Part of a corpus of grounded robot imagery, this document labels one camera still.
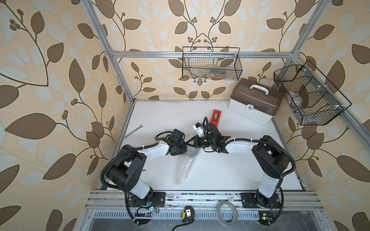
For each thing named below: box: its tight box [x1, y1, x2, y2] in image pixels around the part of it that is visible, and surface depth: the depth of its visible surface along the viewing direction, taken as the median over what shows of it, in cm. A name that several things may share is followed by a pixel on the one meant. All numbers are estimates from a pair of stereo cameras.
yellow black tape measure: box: [181, 205, 196, 223], surface depth 69 cm
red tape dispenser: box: [210, 109, 223, 128], surface depth 104 cm
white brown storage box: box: [228, 77, 284, 126], surface depth 99 cm
